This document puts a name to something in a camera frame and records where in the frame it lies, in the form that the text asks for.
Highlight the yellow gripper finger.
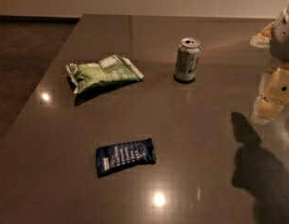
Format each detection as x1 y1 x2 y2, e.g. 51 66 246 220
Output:
250 21 274 48
251 66 289 125

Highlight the dark blue snack packet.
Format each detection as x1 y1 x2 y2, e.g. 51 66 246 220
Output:
96 138 157 177

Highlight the green white 7up can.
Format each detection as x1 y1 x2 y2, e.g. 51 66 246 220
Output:
174 37 201 82

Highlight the green chip bag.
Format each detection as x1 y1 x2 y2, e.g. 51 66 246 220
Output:
65 54 144 94

